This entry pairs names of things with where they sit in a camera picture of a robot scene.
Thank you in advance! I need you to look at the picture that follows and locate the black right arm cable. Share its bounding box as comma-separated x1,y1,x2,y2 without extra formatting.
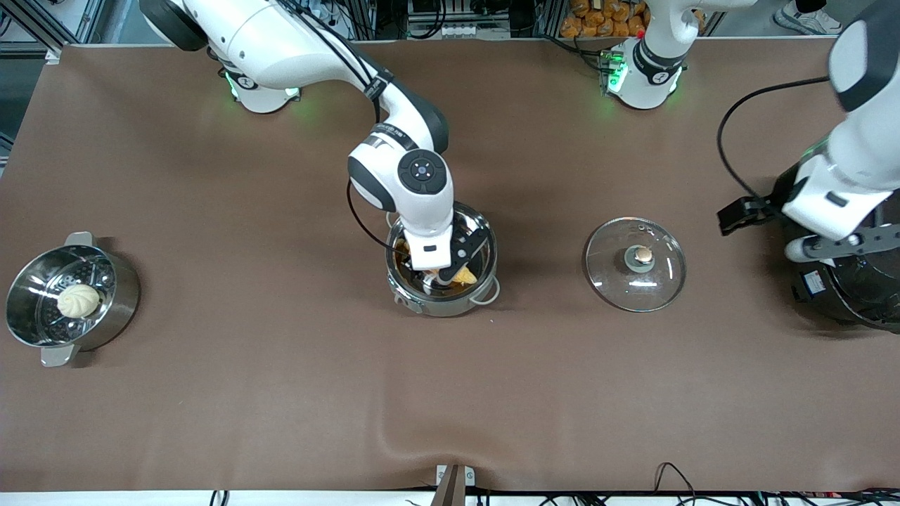
278,0,396,254

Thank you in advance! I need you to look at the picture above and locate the aluminium frame profile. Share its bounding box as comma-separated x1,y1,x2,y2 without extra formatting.
0,0,106,57

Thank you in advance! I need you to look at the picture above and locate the white sneaker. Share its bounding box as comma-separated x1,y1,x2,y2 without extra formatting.
773,0,842,36

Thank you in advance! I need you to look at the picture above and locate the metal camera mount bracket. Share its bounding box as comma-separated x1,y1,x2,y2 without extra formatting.
435,464,477,506

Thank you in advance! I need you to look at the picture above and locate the glass pot lid with knob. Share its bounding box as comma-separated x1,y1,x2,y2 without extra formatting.
584,216,687,313

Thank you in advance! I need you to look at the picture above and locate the white steamed bun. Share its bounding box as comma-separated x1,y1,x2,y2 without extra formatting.
56,284,101,318

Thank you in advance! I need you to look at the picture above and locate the bag of orange breads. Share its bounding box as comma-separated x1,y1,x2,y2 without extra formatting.
560,0,649,38

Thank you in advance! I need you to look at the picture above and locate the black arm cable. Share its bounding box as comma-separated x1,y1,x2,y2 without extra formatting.
717,76,832,205
278,0,396,254

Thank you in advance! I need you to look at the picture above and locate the black rice cooker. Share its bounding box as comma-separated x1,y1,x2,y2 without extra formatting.
771,160,900,331

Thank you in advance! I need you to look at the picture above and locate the steel pot with handles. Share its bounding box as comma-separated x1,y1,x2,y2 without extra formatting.
385,200,501,317

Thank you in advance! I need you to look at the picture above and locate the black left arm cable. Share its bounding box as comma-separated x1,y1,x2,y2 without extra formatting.
717,76,832,205

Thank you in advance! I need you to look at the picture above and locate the white power strip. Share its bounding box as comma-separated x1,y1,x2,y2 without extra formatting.
441,25,510,39

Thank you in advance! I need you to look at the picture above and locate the steel steamer pot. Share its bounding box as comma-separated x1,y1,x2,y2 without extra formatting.
5,232,141,368

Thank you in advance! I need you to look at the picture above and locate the thin black cable loop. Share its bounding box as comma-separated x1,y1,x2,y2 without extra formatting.
654,462,697,503

